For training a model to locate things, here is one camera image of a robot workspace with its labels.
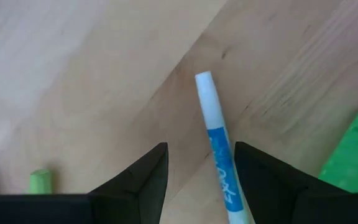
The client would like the green plastic basket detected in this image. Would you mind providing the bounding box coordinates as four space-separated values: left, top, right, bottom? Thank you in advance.
318 104 358 194

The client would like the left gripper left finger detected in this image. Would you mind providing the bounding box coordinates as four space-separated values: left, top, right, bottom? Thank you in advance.
0 142 170 224

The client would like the green capped thin marker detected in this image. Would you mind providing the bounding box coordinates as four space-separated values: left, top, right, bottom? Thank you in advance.
29 168 53 195

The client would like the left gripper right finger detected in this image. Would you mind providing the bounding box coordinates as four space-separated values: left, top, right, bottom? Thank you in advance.
234 141 358 224

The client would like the blue capped thin marker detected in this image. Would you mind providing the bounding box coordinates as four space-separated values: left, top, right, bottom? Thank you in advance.
194 70 250 224

